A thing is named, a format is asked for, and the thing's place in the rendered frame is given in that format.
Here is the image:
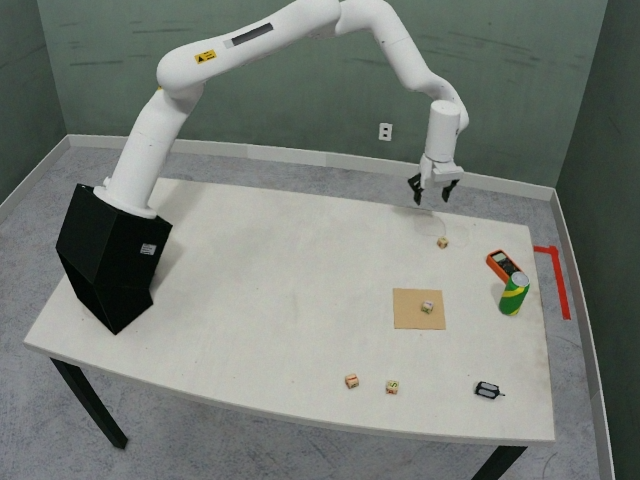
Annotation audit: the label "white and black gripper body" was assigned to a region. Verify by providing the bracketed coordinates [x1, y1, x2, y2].
[417, 153, 452, 189]

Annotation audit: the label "green and yellow drink can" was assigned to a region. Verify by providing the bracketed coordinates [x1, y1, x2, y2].
[499, 272, 530, 315]

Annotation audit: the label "orange multimeter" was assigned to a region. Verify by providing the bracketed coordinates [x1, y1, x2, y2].
[486, 249, 524, 284]

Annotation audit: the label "tan square mat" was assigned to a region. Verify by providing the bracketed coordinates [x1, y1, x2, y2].
[393, 288, 446, 330]

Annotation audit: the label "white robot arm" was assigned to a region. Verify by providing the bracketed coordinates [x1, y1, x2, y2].
[93, 0, 469, 219]

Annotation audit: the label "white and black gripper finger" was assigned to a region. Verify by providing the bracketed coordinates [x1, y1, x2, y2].
[442, 179, 459, 202]
[407, 173, 424, 206]

